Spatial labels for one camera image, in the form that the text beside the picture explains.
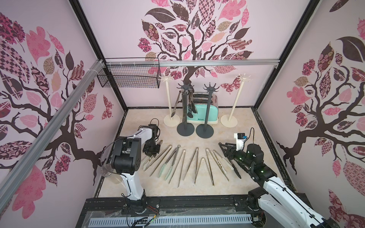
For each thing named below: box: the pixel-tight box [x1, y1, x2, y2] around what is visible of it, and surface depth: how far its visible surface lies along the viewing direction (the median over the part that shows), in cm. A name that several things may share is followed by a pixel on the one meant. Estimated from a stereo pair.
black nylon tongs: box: [218, 142, 242, 180], surface depth 76 cm
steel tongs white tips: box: [142, 155, 154, 171], surface depth 89 cm
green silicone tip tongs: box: [158, 144, 182, 181], surface depth 88 cm
